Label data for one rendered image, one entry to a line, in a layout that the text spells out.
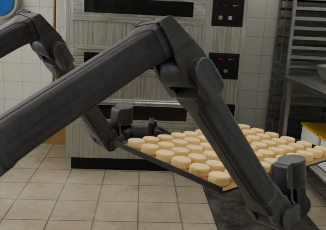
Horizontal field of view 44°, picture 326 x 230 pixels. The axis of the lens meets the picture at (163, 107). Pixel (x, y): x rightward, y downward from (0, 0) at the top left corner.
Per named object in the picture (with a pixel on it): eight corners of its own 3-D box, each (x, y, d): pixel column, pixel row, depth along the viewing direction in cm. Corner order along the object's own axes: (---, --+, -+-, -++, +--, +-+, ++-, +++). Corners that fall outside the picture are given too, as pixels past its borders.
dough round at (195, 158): (183, 163, 106) (184, 156, 105) (191, 158, 110) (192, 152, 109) (200, 167, 103) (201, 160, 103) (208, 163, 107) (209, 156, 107)
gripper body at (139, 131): (153, 147, 136) (131, 145, 136) (155, 118, 134) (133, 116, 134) (152, 153, 130) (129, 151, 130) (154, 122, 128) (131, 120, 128)
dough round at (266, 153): (258, 154, 121) (259, 147, 120) (274, 157, 119) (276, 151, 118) (254, 157, 116) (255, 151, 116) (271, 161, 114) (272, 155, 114)
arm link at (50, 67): (24, 41, 102) (48, 51, 95) (41, 28, 104) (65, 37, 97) (93, 144, 131) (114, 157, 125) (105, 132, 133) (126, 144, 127)
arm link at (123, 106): (92, 140, 129) (109, 150, 124) (92, 107, 125) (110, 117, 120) (120, 129, 138) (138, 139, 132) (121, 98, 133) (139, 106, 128)
